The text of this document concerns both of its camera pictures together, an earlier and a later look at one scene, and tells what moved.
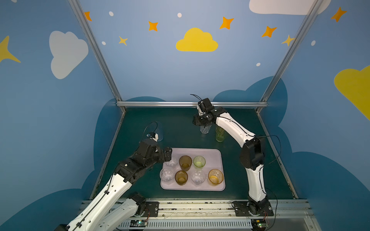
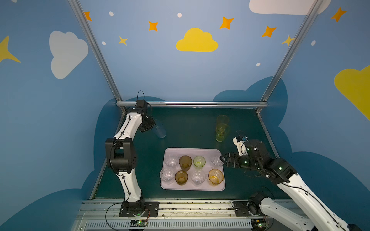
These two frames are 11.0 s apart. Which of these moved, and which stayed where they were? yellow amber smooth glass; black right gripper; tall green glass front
Moved: black right gripper
Stayed: yellow amber smooth glass; tall green glass front
